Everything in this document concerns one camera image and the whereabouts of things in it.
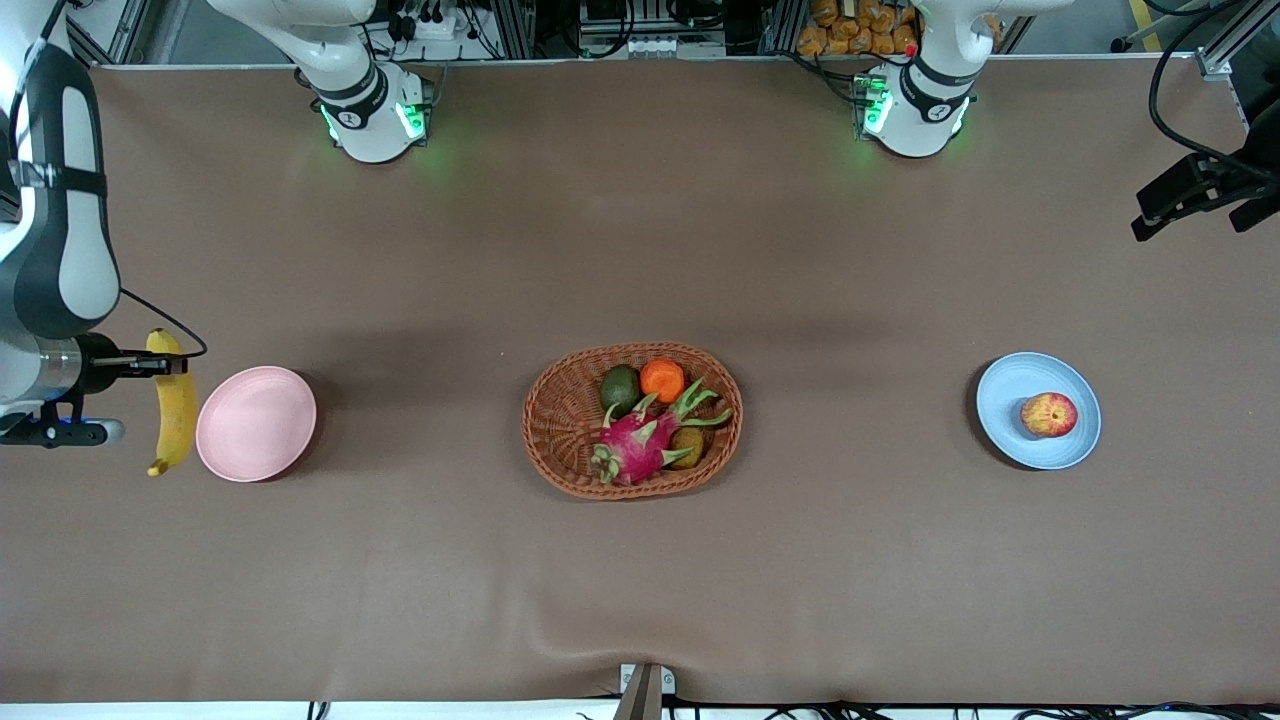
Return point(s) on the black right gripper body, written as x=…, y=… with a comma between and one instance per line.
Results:
x=98, y=363

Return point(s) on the yellow banana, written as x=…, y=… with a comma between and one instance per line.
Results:
x=178, y=420

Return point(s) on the red yellow apple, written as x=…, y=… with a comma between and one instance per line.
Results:
x=1048, y=415

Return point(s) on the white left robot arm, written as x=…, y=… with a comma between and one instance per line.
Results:
x=920, y=110

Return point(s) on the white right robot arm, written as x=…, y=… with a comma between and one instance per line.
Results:
x=365, y=110

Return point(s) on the pink round plate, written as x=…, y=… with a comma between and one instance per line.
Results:
x=255, y=425

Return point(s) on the light blue round plate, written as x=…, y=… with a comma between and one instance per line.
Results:
x=1005, y=420

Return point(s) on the brown table cloth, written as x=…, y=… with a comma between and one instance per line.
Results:
x=400, y=560

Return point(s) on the pile of orange snacks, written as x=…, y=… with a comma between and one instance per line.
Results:
x=840, y=30

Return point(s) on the brown woven wicker basket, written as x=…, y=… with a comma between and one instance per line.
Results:
x=560, y=430

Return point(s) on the white power strip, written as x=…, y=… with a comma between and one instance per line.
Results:
x=435, y=28

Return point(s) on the dark green avocado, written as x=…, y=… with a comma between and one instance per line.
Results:
x=620, y=390

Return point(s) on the pink dragon fruit green leaves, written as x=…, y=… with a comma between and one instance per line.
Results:
x=635, y=445

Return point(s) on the orange tangerine fruit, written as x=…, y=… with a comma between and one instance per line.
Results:
x=662, y=380

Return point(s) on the brown-green kiwi fruit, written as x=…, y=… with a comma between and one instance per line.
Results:
x=688, y=443

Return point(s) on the white terminal block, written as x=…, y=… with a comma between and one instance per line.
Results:
x=650, y=46

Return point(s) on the aluminium frame profile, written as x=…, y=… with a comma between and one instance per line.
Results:
x=100, y=30
x=1225, y=50

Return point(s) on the metal camera stand bracket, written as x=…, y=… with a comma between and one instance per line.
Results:
x=645, y=695

